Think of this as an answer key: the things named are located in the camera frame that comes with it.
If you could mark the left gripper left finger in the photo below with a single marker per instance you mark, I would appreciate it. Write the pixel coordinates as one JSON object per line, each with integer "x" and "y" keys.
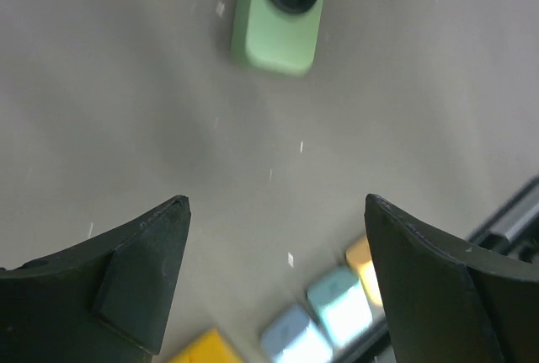
{"x": 106, "y": 299}

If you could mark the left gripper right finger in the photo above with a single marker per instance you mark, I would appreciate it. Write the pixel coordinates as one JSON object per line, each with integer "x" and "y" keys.
{"x": 442, "y": 295}

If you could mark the teal small plug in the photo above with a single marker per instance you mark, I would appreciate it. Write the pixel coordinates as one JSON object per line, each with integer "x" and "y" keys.
{"x": 340, "y": 303}

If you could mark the yellow small plug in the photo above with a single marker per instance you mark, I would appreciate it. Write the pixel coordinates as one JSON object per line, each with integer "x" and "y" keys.
{"x": 358, "y": 257}

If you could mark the yellow cube adapter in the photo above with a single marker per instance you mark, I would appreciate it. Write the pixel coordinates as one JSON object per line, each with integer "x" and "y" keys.
{"x": 210, "y": 347}

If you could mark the light blue small plug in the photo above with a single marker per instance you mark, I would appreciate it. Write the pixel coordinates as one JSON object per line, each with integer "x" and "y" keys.
{"x": 295, "y": 337}

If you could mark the green power strip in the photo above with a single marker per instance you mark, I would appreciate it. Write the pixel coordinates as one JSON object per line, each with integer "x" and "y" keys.
{"x": 267, "y": 38}

